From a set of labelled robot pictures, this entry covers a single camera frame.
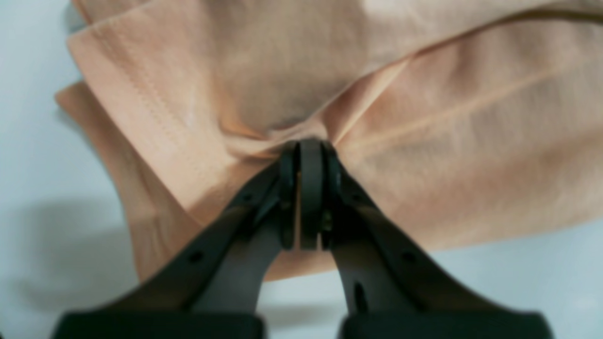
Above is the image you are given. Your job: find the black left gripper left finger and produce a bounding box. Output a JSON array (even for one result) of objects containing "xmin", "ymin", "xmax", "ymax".
[{"xmin": 53, "ymin": 141, "xmax": 299, "ymax": 339}]

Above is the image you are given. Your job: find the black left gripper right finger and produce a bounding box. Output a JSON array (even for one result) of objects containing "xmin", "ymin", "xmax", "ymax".
[{"xmin": 300, "ymin": 139, "xmax": 553, "ymax": 339}]

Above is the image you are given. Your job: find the peach t-shirt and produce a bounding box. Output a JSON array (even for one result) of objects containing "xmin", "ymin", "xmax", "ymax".
[{"xmin": 56, "ymin": 0, "xmax": 602, "ymax": 281}]

